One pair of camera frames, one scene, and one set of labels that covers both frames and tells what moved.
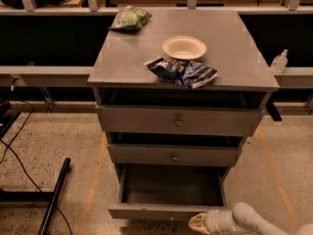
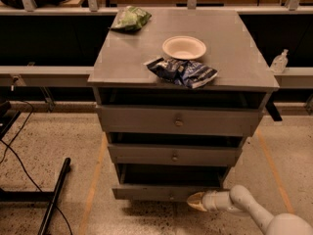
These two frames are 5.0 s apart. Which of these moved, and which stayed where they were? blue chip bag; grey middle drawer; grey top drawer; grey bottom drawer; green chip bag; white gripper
Moved: white gripper; grey bottom drawer
Stayed: grey top drawer; green chip bag; grey middle drawer; blue chip bag
